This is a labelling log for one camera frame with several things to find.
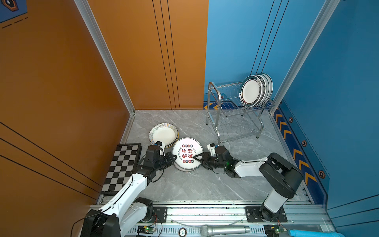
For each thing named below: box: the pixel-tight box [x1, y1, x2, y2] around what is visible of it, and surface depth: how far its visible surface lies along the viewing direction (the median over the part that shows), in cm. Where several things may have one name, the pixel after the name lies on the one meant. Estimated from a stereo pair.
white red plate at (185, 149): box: [172, 137, 204, 170], surface depth 88 cm
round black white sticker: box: [178, 227, 188, 237], surface depth 71 cm
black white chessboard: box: [100, 143, 143, 195], surface depth 91 cm
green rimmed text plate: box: [238, 75, 264, 108], surface depth 85 cm
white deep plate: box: [148, 122, 179, 147], surface depth 105 cm
